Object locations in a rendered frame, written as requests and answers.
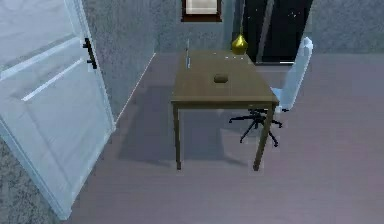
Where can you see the brown wooden table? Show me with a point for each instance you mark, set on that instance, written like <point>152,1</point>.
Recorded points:
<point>216,86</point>

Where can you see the thin grey upright laptop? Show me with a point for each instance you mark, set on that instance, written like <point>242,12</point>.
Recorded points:
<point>188,55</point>

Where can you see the white office chair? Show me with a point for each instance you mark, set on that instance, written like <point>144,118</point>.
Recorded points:
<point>293,83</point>

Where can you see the black tall cabinet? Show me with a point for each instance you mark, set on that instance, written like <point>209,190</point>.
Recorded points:
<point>283,30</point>

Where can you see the white room door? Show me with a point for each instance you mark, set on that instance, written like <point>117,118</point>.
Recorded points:
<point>50,110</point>

